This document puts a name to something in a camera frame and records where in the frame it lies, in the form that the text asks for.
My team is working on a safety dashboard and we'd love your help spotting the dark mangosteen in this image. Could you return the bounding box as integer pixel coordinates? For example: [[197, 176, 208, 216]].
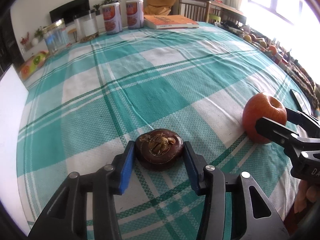
[[135, 128, 183, 172]]

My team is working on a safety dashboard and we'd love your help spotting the person's right hand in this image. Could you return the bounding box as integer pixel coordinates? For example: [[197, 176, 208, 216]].
[[293, 180, 319, 213]]

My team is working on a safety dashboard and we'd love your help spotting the black tablet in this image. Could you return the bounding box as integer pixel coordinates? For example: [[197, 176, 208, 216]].
[[290, 89, 311, 114]]

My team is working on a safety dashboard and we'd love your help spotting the fruit tray on side table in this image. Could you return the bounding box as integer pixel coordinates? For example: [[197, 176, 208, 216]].
[[243, 34, 278, 56]]

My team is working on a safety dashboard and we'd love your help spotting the teal plaid tablecloth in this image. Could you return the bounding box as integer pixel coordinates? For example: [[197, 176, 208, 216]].
[[17, 24, 299, 226]]

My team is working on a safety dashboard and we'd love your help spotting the wooden desk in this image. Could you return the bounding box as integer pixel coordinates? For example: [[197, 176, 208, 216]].
[[209, 1, 247, 25]]

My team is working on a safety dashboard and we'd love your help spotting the wooden chair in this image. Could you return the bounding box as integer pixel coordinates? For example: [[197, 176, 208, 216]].
[[178, 0, 211, 23]]

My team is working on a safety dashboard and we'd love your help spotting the fruit print tissue pack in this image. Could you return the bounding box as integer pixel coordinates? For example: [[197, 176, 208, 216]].
[[19, 50, 49, 80]]

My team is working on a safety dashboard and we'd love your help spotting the orange book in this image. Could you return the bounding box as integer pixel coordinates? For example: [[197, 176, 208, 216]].
[[144, 15, 200, 29]]

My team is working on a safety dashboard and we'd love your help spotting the orange lounge chair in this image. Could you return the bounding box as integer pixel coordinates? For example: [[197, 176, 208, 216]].
[[144, 0, 176, 16]]

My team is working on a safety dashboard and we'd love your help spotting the glass jar gold lid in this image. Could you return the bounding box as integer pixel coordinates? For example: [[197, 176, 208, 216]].
[[42, 19, 71, 55]]

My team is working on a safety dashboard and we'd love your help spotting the clear jar black lid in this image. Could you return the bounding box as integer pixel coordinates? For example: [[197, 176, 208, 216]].
[[73, 10, 99, 43]]

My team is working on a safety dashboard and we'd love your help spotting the black television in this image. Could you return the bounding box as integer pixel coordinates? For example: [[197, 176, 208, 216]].
[[49, 0, 90, 24]]

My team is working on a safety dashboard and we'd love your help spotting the potted green plant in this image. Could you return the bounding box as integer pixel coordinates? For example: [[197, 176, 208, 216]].
[[101, 0, 122, 5]]

